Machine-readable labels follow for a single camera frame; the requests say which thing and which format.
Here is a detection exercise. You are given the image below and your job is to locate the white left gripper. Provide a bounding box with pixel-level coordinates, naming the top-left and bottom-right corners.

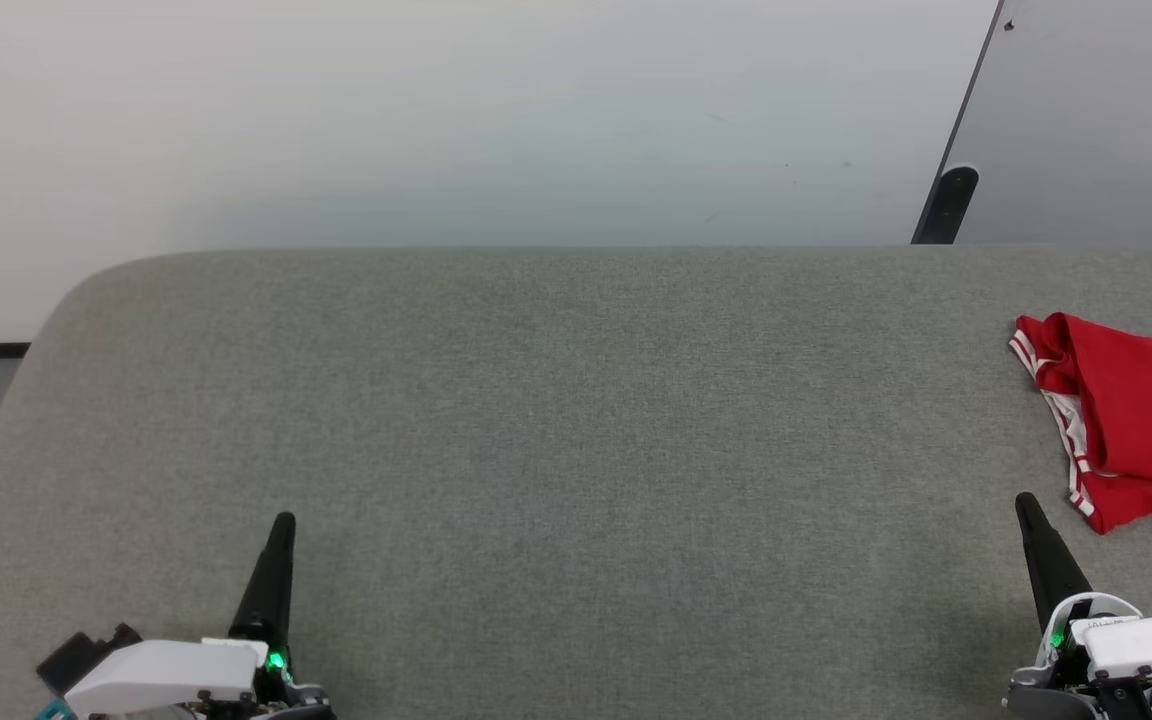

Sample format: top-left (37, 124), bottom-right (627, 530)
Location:
top-left (63, 511), bottom-right (338, 720)

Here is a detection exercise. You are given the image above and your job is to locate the grey door panel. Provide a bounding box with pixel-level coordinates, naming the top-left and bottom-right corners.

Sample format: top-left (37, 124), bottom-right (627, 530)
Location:
top-left (911, 0), bottom-right (1152, 250)

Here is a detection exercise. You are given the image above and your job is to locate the red and white jersey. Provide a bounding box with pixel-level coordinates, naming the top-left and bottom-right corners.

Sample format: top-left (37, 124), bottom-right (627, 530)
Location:
top-left (1009, 312), bottom-right (1152, 535)

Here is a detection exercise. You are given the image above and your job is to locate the black door handle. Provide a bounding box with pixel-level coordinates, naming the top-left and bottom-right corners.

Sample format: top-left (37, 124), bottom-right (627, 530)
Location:
top-left (920, 165), bottom-right (981, 246)

